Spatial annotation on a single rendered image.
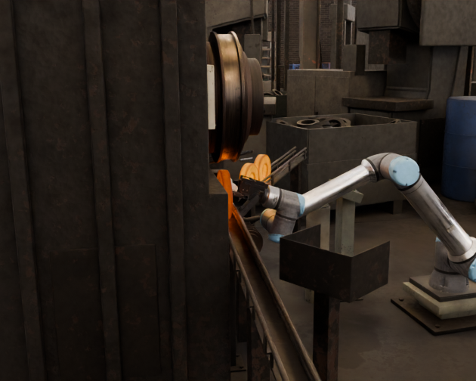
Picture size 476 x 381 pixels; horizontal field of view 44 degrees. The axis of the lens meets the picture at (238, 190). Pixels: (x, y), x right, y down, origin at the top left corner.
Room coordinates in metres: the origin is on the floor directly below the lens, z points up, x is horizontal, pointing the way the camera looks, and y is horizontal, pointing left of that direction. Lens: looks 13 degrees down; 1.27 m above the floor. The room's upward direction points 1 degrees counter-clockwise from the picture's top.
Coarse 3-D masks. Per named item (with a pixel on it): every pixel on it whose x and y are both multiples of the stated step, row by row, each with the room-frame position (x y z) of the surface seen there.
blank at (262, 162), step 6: (258, 156) 2.75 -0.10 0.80; (264, 156) 2.76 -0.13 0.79; (258, 162) 2.72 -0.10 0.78; (264, 162) 2.76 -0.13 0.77; (258, 168) 2.70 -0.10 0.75; (264, 168) 2.80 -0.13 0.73; (270, 168) 2.83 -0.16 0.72; (258, 174) 2.70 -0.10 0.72; (264, 174) 2.79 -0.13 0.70; (258, 180) 2.70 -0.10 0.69
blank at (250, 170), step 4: (244, 164) 2.62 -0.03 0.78; (248, 164) 2.62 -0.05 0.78; (252, 164) 2.63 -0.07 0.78; (244, 168) 2.59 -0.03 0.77; (248, 168) 2.59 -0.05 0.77; (252, 168) 2.63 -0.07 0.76; (256, 168) 2.67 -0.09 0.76; (240, 172) 2.58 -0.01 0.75; (244, 172) 2.57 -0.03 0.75; (248, 172) 2.58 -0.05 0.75; (252, 172) 2.63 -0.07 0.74; (256, 172) 2.67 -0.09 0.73; (248, 176) 2.58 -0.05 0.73; (252, 176) 2.66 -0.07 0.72; (256, 176) 2.67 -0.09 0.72
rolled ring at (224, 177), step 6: (222, 174) 2.12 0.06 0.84; (228, 174) 2.13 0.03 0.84; (222, 180) 2.10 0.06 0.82; (228, 180) 2.10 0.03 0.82; (228, 186) 2.08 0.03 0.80; (228, 192) 2.07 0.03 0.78; (228, 198) 2.07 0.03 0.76; (228, 204) 2.07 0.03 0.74; (228, 210) 2.08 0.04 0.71; (228, 216) 2.10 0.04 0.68
